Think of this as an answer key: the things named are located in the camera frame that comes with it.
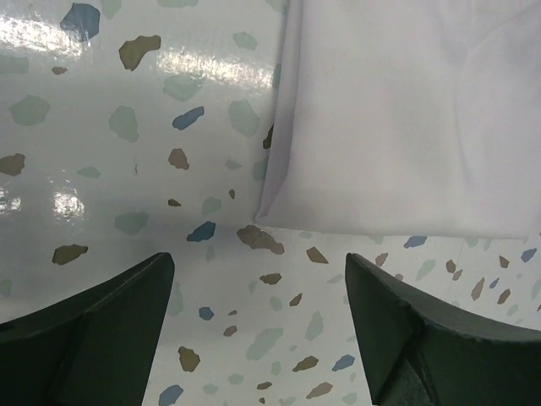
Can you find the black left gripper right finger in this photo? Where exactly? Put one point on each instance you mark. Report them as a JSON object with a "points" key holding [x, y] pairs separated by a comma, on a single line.
{"points": [[419, 350]]}

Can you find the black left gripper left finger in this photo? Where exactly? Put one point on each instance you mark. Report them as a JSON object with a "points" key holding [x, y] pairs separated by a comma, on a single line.
{"points": [[94, 348]]}

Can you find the white t-shirt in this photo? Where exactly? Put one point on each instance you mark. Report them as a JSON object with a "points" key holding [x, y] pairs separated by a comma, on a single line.
{"points": [[407, 118]]}

